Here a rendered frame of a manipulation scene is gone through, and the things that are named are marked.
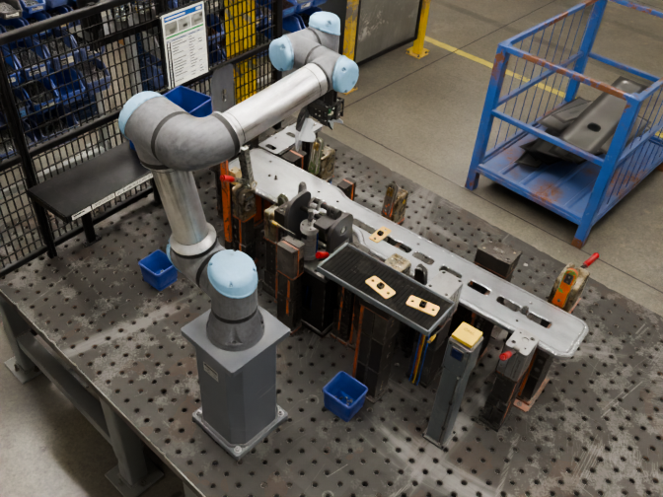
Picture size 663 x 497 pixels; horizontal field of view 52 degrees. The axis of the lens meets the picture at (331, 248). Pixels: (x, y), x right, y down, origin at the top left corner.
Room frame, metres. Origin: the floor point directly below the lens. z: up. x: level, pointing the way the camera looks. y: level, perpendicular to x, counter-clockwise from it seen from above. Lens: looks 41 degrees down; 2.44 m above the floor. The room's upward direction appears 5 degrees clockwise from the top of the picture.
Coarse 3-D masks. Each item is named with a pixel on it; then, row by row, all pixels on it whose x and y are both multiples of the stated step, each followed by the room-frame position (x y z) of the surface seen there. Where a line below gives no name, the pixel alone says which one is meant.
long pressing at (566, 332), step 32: (256, 160) 2.11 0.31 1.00; (256, 192) 1.91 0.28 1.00; (288, 192) 1.92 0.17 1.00; (320, 192) 1.94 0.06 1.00; (352, 224) 1.77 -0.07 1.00; (384, 224) 1.79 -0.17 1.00; (384, 256) 1.62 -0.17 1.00; (448, 256) 1.65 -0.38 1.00; (512, 288) 1.52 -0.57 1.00; (512, 320) 1.38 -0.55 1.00; (576, 320) 1.40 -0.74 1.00
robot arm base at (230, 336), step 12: (216, 324) 1.13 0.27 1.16; (228, 324) 1.12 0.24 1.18; (240, 324) 1.12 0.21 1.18; (252, 324) 1.14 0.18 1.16; (216, 336) 1.12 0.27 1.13; (228, 336) 1.11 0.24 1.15; (240, 336) 1.11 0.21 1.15; (252, 336) 1.13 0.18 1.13; (228, 348) 1.10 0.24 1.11; (240, 348) 1.11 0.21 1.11
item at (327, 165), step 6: (324, 150) 2.14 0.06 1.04; (330, 150) 2.15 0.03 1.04; (324, 156) 2.10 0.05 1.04; (330, 156) 2.12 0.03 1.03; (324, 162) 2.09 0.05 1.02; (330, 162) 2.13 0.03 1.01; (324, 168) 2.10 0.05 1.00; (330, 168) 2.14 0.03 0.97; (312, 174) 2.11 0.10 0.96; (318, 174) 2.09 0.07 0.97; (324, 174) 2.10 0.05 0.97; (330, 174) 2.13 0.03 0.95; (330, 180) 2.14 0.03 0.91
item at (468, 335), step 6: (462, 324) 1.20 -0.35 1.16; (468, 324) 1.20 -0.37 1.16; (456, 330) 1.18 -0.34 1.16; (462, 330) 1.18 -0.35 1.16; (468, 330) 1.18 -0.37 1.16; (474, 330) 1.18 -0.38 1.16; (456, 336) 1.16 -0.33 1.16; (462, 336) 1.16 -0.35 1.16; (468, 336) 1.16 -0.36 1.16; (474, 336) 1.16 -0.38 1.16; (480, 336) 1.17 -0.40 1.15; (462, 342) 1.15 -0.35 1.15; (468, 342) 1.14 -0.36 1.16; (474, 342) 1.14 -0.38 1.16
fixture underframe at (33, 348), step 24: (0, 312) 1.81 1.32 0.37; (24, 336) 1.81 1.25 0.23; (24, 360) 1.80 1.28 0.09; (48, 360) 1.70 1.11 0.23; (72, 384) 1.59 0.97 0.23; (96, 408) 1.49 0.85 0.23; (120, 432) 1.31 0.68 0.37; (120, 456) 1.31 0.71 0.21; (144, 456) 1.43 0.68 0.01; (120, 480) 1.30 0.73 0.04; (144, 480) 1.32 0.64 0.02
